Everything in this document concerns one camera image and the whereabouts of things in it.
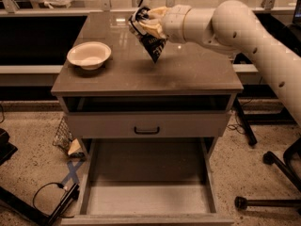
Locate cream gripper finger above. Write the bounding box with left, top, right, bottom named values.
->
left=148, top=7, right=168, bottom=19
left=139, top=19, right=166, bottom=39

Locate blue Kettle chip bag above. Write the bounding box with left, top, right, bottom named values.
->
left=128, top=7, right=166, bottom=63

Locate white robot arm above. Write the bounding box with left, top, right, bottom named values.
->
left=138, top=0, right=301, bottom=125

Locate grey drawer cabinet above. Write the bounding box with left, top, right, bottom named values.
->
left=52, top=12, right=243, bottom=151

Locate open lower drawer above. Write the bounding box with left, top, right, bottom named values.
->
left=61, top=138, right=233, bottom=226

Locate white paper bowl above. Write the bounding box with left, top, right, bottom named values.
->
left=67, top=41, right=112, bottom=71

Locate black table leg right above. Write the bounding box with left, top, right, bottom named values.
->
left=233, top=98, right=257, bottom=147

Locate black office chair base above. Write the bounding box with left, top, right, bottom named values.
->
left=233, top=138, right=301, bottom=216

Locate closed drawer with black handle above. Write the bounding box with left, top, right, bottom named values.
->
left=66, top=112, right=230, bottom=138

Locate wire mesh waste basket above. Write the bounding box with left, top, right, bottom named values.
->
left=53, top=118, right=85, bottom=158

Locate black cable on floor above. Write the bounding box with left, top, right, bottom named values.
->
left=32, top=182, right=69, bottom=209

